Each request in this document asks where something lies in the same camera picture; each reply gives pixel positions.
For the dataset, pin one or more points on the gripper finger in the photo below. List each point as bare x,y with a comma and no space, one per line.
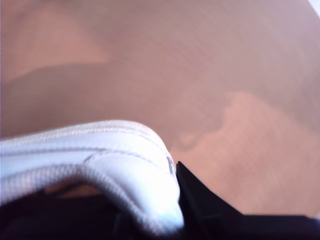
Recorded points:
200,200
110,210

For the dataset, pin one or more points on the white leather sneaker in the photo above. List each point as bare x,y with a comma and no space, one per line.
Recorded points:
112,162

